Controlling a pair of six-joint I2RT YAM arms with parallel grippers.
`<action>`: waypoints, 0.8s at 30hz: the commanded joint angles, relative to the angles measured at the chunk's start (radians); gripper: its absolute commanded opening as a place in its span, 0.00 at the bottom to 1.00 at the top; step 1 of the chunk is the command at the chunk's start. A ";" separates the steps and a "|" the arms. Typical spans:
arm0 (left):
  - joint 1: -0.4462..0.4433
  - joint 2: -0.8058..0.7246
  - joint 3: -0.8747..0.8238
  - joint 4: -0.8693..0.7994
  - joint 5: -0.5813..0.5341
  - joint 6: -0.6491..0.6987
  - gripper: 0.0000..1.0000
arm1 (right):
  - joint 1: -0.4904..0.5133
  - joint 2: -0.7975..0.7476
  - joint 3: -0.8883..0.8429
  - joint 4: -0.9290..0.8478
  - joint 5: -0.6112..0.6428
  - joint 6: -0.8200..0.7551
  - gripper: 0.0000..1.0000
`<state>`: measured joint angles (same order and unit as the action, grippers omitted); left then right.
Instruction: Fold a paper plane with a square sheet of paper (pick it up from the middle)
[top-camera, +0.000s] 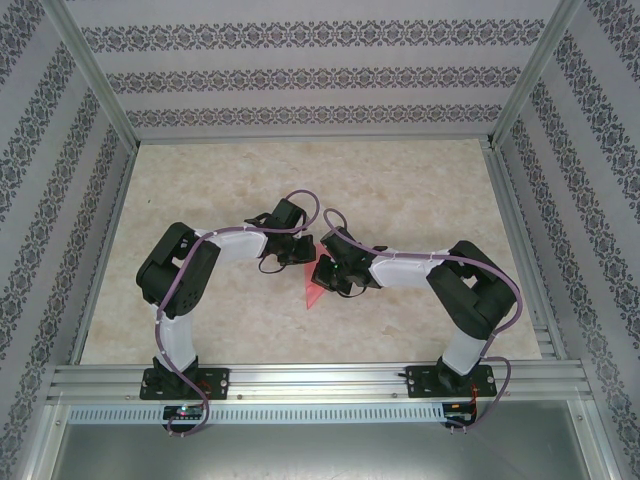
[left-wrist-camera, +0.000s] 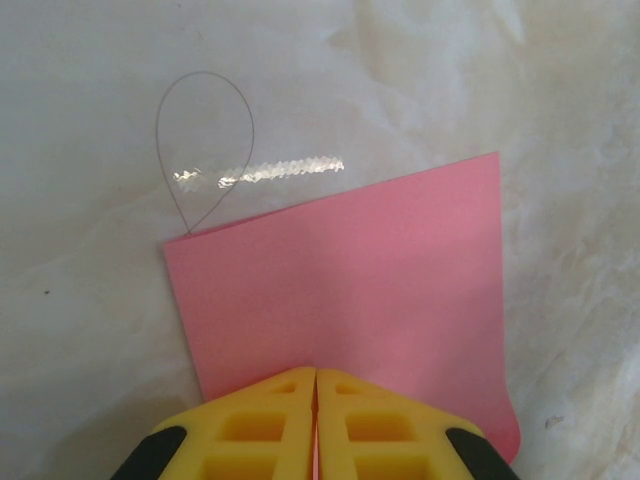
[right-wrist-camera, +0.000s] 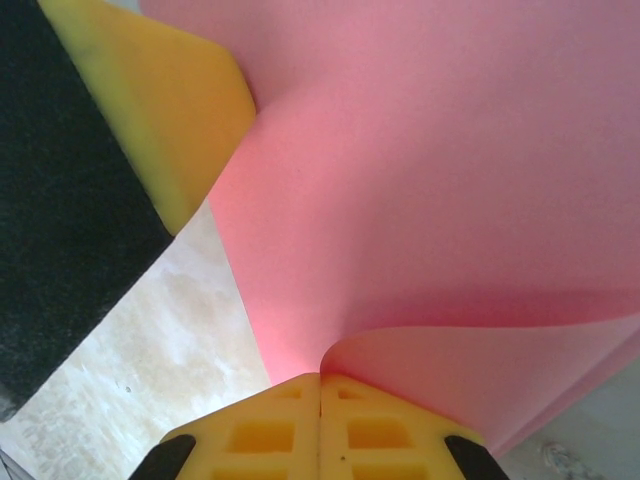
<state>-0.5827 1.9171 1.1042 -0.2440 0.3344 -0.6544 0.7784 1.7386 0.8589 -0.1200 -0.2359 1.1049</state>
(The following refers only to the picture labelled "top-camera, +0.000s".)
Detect aluminium back rail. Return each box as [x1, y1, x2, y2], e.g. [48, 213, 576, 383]
[134, 133, 496, 146]

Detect grey metal sheet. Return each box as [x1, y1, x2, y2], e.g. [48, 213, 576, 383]
[24, 402, 616, 480]

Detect pink paper sheet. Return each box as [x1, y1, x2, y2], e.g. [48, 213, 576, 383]
[301, 243, 332, 311]

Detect left wrist thin black cable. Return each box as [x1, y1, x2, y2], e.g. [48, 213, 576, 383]
[257, 252, 286, 274]

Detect slotted grey cable duct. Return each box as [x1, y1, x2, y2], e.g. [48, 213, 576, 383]
[67, 403, 476, 424]

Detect aluminium frame post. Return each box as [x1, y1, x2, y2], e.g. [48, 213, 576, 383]
[44, 0, 141, 151]
[489, 0, 587, 151]

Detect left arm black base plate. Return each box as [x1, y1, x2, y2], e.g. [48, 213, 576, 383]
[139, 367, 231, 401]

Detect aluminium side rail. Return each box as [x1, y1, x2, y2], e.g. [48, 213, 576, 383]
[482, 139, 569, 362]
[67, 142, 141, 366]

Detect aluminium mounting rail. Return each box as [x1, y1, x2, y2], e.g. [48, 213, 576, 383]
[47, 360, 594, 405]

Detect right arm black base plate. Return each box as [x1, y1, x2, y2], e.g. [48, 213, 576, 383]
[407, 364, 499, 400]

